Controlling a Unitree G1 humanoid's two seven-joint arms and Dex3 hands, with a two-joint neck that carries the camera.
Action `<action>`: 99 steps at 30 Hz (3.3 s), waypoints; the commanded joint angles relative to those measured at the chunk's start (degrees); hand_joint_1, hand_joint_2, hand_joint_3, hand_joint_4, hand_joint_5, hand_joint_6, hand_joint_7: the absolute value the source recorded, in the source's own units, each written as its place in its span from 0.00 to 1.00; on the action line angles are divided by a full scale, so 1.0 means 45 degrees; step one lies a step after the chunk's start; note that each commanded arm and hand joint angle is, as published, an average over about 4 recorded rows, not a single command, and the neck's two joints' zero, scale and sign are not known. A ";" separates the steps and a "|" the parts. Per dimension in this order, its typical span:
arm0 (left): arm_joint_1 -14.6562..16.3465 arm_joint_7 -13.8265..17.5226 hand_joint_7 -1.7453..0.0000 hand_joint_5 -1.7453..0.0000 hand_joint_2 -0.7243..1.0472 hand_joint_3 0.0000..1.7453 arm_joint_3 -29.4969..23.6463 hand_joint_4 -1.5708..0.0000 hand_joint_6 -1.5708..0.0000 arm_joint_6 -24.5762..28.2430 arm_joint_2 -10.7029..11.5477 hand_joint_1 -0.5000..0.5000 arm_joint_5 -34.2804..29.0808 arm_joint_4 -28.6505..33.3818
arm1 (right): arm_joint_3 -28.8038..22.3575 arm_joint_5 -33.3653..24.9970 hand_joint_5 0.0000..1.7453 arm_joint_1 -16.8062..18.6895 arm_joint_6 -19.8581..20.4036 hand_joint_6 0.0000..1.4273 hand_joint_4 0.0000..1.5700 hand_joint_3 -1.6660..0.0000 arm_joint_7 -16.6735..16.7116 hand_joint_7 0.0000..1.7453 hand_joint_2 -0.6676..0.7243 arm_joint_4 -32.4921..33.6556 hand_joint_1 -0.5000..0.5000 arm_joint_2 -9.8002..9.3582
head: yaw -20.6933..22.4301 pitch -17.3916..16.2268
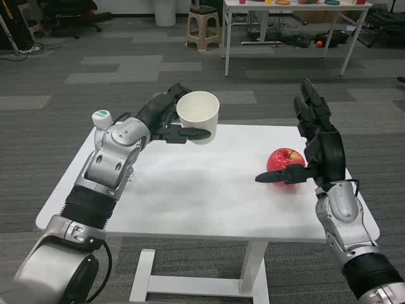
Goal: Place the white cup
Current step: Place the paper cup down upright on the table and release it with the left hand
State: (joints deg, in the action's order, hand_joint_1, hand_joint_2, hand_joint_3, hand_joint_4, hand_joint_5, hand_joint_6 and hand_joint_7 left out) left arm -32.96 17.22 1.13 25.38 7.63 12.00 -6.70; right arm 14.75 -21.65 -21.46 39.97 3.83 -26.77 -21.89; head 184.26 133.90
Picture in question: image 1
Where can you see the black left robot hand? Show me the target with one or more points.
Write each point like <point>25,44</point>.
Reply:
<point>156,111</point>

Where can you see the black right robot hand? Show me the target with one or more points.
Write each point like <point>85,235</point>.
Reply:
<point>329,149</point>

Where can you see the white paper cup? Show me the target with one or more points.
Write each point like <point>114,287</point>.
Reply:
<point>202,115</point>

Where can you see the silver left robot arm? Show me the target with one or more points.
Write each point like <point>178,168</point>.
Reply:
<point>104,164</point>

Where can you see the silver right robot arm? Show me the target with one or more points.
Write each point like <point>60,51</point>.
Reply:
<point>341,215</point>

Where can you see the red apple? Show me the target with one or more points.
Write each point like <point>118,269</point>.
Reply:
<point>280,160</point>

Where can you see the clear water bottle green label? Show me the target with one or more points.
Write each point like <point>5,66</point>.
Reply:
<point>101,118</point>

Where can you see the beige plastic stool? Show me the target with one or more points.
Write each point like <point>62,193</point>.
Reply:
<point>202,35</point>

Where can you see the white cylindrical bin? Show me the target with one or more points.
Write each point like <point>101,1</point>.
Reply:
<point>165,12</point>

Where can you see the black chair foot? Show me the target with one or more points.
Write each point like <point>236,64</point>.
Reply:
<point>401,79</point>

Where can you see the white background table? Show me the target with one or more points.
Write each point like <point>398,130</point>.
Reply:
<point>226,38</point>

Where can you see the small orange ball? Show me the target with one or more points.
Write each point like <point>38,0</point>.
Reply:
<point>319,44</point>

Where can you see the black bag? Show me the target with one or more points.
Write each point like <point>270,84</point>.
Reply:
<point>338,38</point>

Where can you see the black office chair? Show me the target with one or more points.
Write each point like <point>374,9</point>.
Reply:
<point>76,19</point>

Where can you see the white bar on floor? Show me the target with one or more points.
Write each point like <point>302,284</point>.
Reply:
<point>259,42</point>

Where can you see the cardboard box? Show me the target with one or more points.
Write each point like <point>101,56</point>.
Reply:
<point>316,16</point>

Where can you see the black reclined chair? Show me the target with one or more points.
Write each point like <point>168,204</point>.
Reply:
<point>386,22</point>

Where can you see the white power strip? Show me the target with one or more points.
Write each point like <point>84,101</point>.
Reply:
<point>30,49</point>

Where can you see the white table leg frame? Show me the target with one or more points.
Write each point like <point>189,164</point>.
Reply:
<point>253,269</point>

